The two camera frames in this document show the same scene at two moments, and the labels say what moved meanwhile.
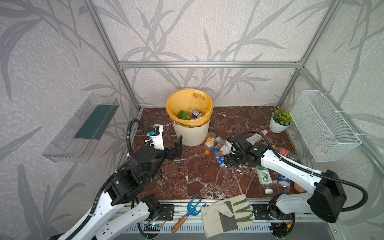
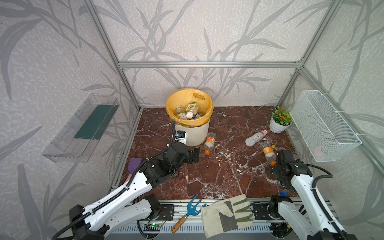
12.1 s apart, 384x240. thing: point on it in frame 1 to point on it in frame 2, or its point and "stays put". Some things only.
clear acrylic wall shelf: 77,139 stays put
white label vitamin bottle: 221,144 to 181,112
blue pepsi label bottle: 220,158 to 197,116
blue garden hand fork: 191,211 stays put
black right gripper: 228,159 to 275,170
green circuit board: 152,227 stays put
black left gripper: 177,148 to 190,159
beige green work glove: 224,216 stays put
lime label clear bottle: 265,179 to 191,108
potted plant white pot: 281,120 stays put
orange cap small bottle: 208,145 stays put
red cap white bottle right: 257,137 stays put
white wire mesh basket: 328,137 stays put
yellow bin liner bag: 185,99 stays put
